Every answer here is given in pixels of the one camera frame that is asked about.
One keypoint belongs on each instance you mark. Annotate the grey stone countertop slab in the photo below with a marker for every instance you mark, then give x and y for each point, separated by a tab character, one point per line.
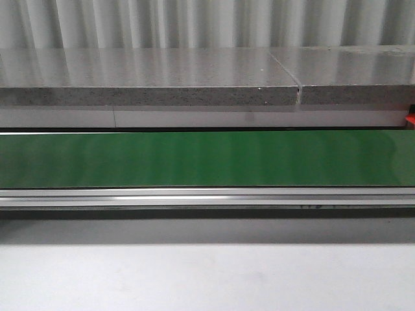
144	77

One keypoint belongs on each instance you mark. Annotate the green conveyor belt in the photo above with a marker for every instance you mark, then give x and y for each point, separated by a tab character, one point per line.
208	159

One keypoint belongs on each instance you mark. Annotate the red plastic object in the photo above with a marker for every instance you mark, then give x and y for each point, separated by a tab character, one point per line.
410	121

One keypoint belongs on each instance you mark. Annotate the white pleated curtain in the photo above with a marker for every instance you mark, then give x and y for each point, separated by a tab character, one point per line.
189	24

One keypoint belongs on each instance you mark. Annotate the aluminium conveyor side rail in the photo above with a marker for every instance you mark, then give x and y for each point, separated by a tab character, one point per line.
205	198

